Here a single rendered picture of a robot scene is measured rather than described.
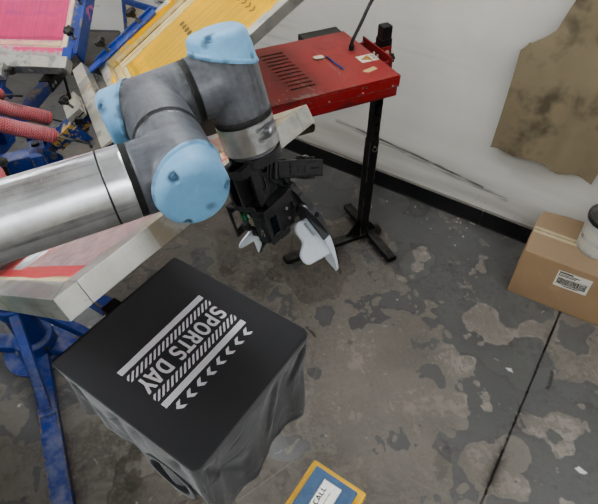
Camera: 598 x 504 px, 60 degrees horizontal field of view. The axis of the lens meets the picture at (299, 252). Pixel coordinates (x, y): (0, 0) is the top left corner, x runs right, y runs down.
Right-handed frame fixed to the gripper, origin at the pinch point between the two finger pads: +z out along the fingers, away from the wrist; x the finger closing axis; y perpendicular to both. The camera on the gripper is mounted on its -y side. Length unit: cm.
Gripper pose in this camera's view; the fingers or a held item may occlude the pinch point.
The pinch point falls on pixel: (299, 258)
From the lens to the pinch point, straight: 80.7
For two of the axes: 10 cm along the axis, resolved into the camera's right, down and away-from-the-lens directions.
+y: -5.6, 5.9, -5.8
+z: 2.4, 7.9, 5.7
